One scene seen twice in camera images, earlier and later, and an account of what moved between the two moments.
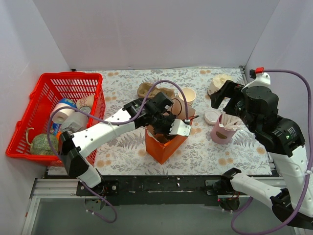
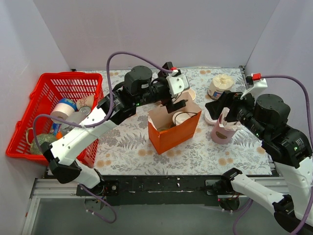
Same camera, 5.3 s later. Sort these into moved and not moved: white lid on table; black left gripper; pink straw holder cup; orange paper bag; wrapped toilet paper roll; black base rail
Moved: black left gripper; orange paper bag
Not moved: wrapped toilet paper roll; black base rail; pink straw holder cup; white lid on table
